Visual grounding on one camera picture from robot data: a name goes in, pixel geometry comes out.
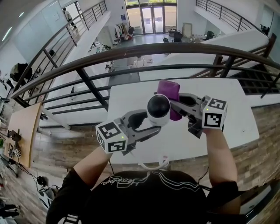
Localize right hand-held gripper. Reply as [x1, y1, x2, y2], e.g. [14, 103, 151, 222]
[170, 93, 228, 139]

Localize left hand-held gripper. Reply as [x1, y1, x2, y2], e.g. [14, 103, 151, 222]
[95, 109, 162, 156]

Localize white small round device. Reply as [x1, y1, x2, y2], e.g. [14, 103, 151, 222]
[146, 94, 172, 127]

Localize purple cloth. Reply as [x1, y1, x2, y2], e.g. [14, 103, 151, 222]
[157, 79, 182, 122]

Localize person's left forearm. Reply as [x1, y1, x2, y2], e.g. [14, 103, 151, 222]
[73, 145, 115, 191]

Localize person's right forearm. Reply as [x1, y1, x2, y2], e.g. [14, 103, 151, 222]
[203, 127, 238, 189]

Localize dark metal balcony railing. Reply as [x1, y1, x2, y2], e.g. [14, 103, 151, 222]
[10, 42, 280, 132]

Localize pale framed panel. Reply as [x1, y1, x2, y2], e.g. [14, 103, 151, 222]
[182, 22, 193, 38]

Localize person's black printed shirt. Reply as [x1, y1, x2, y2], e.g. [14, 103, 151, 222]
[45, 169, 242, 224]

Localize clothes rack with garments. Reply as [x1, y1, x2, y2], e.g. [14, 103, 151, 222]
[113, 23, 134, 42]

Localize glass entrance doors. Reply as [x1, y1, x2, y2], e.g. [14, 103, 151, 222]
[139, 6, 165, 35]

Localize dark stair railing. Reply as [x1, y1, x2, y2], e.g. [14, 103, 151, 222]
[195, 0, 273, 36]

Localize dark walkway railing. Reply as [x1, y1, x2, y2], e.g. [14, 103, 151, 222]
[13, 0, 108, 88]

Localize light wooden side table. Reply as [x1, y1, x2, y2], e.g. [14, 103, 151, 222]
[6, 102, 44, 168]

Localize spare hand-held gripper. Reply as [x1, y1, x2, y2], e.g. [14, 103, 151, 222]
[7, 129, 23, 158]

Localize black jacket on chair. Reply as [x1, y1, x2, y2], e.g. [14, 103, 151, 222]
[9, 63, 33, 82]

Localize white device cable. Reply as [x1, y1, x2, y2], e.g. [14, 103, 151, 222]
[130, 152, 170, 171]

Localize black floor cables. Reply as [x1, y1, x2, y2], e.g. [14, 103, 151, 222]
[0, 153, 48, 190]

